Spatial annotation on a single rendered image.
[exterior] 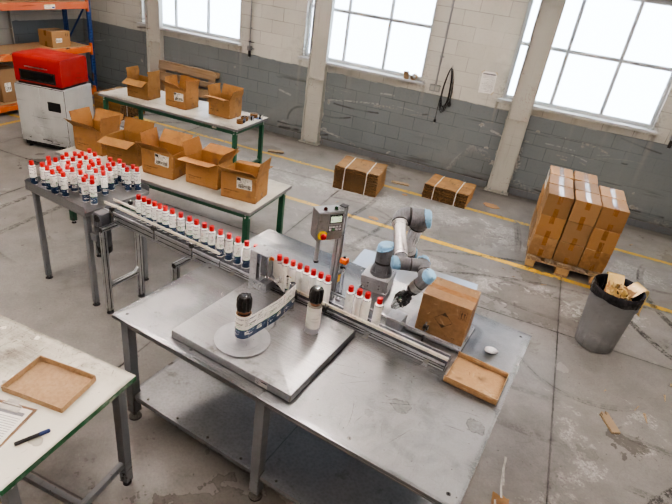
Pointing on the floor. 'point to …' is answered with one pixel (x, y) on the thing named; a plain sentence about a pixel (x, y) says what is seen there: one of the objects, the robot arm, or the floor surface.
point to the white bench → (67, 422)
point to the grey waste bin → (602, 325)
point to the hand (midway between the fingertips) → (393, 306)
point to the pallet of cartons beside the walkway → (575, 223)
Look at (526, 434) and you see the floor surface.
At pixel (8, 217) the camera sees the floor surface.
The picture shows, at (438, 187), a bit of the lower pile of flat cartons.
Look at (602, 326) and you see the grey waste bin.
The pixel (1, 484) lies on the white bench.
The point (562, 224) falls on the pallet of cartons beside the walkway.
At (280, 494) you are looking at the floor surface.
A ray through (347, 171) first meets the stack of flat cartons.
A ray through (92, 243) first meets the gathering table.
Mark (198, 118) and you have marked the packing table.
